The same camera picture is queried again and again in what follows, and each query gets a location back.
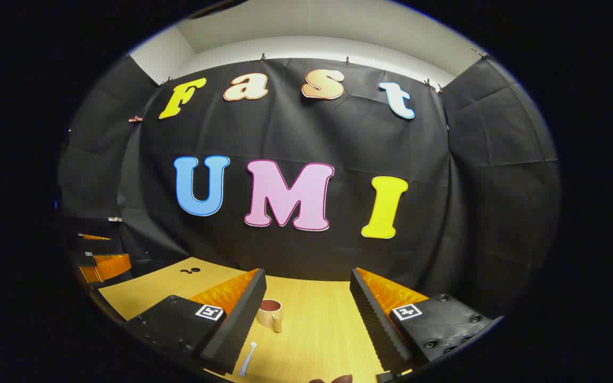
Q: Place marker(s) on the wooden desktop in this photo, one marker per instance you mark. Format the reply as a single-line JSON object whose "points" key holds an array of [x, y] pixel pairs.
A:
{"points": [[317, 330]]}

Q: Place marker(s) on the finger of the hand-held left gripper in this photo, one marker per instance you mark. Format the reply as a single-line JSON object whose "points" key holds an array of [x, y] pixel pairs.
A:
{"points": [[93, 236], [109, 266]]}

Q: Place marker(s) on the pale blue toothbrush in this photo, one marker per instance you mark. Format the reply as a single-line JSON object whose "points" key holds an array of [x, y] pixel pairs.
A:
{"points": [[247, 361]]}

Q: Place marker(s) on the beige cup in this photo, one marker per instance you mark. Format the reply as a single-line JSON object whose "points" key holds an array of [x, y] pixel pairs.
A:
{"points": [[269, 315]]}

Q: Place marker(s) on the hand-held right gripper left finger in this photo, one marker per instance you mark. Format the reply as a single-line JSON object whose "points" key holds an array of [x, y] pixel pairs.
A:
{"points": [[240, 324]]}

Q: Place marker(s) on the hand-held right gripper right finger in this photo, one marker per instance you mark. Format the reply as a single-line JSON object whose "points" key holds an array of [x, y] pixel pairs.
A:
{"points": [[373, 324]]}

